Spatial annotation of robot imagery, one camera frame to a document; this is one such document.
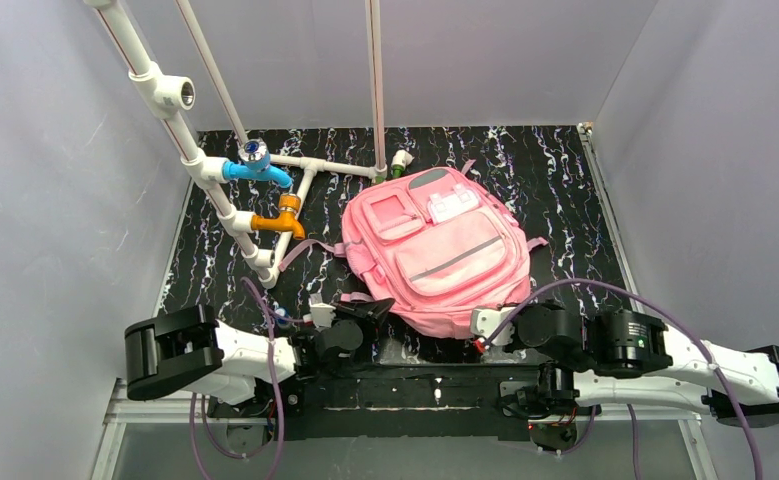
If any pink student backpack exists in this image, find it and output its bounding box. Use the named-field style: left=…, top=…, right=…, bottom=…
left=277, top=158, right=551, bottom=340

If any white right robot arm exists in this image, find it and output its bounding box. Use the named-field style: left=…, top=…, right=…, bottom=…
left=506, top=303, right=779, bottom=428

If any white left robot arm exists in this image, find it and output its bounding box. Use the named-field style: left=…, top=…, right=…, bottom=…
left=124, top=297, right=394, bottom=405

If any small blue capped bottle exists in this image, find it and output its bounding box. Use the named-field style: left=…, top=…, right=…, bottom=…
left=275, top=308, right=292, bottom=328

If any orange plastic tap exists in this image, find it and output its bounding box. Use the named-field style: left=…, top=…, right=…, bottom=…
left=250, top=193, right=306, bottom=241

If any blue plastic tap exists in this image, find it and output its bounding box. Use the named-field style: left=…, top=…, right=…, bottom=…
left=221, top=139, right=293, bottom=189

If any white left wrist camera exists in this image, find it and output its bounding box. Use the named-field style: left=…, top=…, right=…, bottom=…
left=303, top=293, right=336, bottom=329

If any black front mounting rail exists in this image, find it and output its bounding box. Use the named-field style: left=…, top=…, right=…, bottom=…
left=186, top=364, right=612, bottom=449

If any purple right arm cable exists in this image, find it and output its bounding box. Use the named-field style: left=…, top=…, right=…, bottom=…
left=473, top=278, right=765, bottom=480

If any white PVC pipe frame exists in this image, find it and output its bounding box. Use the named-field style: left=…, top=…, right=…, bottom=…
left=91, top=1, right=388, bottom=288

